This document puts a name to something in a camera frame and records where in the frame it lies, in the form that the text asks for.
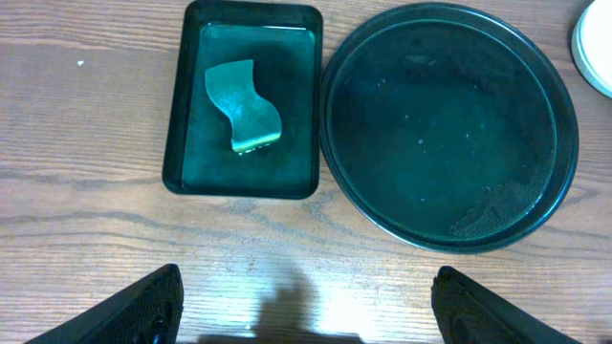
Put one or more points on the green dish sponge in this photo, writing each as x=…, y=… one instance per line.
x=254, y=121

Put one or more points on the rectangular black sponge tray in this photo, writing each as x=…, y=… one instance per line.
x=285, y=43

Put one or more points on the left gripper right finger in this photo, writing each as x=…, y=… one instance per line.
x=467, y=312

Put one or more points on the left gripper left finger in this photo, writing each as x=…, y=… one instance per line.
x=146, y=312

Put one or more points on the round black tray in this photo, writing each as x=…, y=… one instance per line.
x=448, y=128

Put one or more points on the white plate back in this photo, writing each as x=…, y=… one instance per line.
x=591, y=45

